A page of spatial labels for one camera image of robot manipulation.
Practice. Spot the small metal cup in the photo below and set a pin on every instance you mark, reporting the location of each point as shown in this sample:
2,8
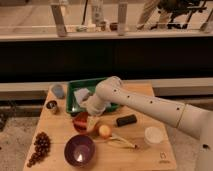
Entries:
52,106

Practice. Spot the red pepper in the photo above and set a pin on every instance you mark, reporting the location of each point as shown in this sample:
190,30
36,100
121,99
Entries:
80,123

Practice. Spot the grey blue cup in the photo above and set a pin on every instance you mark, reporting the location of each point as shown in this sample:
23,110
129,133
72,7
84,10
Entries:
57,90

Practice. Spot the orange yellow fruit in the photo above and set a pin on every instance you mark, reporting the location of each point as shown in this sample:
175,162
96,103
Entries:
105,131

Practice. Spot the purple bowl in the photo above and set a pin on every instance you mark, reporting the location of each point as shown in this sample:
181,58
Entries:
79,150

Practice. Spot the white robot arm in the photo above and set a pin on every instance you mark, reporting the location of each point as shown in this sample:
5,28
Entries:
191,120

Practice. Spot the wooden cutting board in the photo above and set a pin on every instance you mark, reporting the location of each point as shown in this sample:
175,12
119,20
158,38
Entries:
60,129

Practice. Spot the red bowl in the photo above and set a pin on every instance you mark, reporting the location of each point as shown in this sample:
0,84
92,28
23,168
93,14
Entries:
91,123

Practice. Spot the white cloth in tray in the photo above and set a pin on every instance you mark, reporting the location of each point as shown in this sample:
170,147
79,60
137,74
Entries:
81,95

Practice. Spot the bunch of dark grapes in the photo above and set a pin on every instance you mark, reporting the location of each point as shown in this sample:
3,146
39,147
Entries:
42,148

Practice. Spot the black rectangular block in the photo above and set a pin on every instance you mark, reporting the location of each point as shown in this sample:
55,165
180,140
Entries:
122,121

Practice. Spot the green plastic tray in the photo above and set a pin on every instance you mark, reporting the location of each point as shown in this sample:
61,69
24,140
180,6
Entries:
72,107

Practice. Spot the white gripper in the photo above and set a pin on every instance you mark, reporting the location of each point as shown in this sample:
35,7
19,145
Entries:
94,105

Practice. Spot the black office chair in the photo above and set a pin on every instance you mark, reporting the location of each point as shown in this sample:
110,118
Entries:
181,7

